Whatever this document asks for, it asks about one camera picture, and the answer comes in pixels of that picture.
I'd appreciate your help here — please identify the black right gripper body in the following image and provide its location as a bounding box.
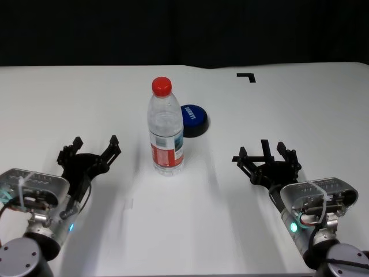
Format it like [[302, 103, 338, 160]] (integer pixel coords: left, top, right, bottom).
[[260, 160, 300, 189]]

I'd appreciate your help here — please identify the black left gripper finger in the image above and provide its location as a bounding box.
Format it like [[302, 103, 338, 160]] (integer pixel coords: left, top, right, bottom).
[[93, 134, 121, 172], [57, 136, 85, 166]]

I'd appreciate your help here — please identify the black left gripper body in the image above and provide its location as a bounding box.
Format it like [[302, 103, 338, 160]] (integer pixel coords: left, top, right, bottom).
[[62, 155, 98, 208]]

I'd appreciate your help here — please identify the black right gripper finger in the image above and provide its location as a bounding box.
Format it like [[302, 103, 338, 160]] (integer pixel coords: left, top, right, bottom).
[[236, 146, 265, 186], [276, 141, 302, 175]]

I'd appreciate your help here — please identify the blue push button black base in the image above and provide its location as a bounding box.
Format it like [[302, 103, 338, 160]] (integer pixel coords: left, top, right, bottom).
[[180, 103, 210, 139]]

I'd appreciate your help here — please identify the clear water bottle red cap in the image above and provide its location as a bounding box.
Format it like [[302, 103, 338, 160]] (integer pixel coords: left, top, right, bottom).
[[147, 77, 185, 177]]

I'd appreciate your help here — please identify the long black T tape mark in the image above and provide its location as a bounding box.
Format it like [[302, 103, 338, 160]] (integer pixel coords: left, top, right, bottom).
[[232, 139, 274, 164]]

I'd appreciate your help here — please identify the black corner tape mark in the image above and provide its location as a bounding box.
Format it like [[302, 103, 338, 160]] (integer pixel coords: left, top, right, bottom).
[[236, 73, 256, 84]]

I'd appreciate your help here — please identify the black curtain backdrop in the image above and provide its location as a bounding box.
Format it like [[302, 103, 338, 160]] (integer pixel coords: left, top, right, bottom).
[[0, 0, 369, 69]]

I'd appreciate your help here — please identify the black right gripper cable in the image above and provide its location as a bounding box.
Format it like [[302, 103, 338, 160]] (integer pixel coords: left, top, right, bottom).
[[269, 186, 287, 215]]

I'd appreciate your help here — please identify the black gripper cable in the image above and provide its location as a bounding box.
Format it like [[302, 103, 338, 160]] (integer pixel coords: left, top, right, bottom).
[[60, 170, 93, 222], [269, 186, 287, 215]]

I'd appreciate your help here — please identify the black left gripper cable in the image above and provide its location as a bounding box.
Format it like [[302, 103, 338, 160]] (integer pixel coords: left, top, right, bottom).
[[60, 170, 93, 222]]

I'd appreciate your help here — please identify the right wrist camera silver housing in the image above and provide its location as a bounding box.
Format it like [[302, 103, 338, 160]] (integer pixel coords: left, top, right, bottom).
[[281, 177, 358, 222]]

